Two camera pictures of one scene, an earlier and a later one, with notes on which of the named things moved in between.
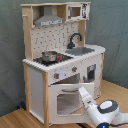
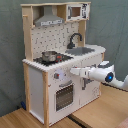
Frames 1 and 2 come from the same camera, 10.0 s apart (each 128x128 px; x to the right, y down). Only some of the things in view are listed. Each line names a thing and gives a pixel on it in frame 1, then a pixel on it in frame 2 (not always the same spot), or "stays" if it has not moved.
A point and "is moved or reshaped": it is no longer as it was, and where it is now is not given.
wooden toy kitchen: [59, 62] stays
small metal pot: [49, 56] stays
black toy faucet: [71, 44] stays
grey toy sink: [79, 51] stays
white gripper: [87, 101] to [82, 71]
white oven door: [65, 103] is moved or reshaped
